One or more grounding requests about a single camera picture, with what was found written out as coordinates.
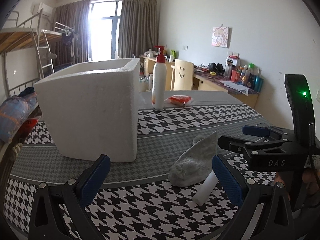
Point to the printed papers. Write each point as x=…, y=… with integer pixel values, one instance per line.
x=236, y=87

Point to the grey fuzzy sock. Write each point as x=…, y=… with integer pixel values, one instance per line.
x=190, y=165

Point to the long wooden desk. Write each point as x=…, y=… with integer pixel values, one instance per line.
x=212, y=83

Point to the green paper bag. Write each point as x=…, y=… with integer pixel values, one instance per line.
x=174, y=53

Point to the clear water bottle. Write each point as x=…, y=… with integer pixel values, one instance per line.
x=229, y=67

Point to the row of toiletry bottles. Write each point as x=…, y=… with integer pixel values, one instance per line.
x=250, y=78

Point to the black headphones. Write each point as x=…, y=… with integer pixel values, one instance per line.
x=215, y=67

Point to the white air conditioner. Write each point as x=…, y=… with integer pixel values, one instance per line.
x=42, y=9

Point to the blue plaid quilt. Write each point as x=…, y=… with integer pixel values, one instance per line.
x=15, y=112

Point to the houndstooth tablecloth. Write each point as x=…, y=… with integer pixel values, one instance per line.
x=162, y=125

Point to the person's right hand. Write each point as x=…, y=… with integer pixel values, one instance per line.
x=310, y=182

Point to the red plastic bag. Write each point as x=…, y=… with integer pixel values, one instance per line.
x=30, y=126

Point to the red snack packet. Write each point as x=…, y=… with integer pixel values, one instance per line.
x=178, y=99

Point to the white foam box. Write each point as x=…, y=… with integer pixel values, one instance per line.
x=87, y=110

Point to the pink cartoon wall poster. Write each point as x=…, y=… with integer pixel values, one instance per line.
x=220, y=37

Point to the small metal bunk bed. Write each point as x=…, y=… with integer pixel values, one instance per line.
x=62, y=28

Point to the glass balcony door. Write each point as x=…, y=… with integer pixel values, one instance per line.
x=105, y=35

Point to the white foam tube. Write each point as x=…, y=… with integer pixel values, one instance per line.
x=205, y=190

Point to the white double wall outlet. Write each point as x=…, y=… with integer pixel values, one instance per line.
x=233, y=53

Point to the white pump lotion bottle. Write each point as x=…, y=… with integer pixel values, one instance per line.
x=158, y=85

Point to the hanging dark clothes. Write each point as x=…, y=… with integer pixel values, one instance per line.
x=67, y=41

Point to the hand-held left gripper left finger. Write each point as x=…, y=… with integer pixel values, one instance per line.
x=95, y=178

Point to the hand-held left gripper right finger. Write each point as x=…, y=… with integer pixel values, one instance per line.
x=227, y=180

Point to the wooden smiley face chair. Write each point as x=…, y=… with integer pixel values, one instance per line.
x=182, y=75

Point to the narrow brown curtain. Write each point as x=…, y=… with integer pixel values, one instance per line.
x=137, y=25

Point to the wide brown curtain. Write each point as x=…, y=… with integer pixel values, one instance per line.
x=72, y=25

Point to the large metal bunk bed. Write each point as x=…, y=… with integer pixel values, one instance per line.
x=15, y=37

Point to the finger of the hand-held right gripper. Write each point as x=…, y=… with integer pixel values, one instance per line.
x=253, y=130
x=237, y=145

